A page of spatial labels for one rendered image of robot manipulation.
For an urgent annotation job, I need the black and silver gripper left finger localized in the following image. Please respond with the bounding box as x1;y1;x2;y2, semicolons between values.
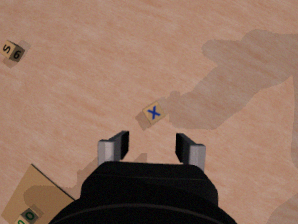
98;131;129;166

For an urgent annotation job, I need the small tan letter block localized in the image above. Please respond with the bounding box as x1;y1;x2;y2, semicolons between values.
0;40;25;62
14;208;39;224
142;101;166;125

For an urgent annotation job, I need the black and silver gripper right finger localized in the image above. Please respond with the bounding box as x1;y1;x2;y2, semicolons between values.
175;133;206;172

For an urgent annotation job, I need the tan flat mat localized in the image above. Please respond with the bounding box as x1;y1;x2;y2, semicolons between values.
1;164;75;224

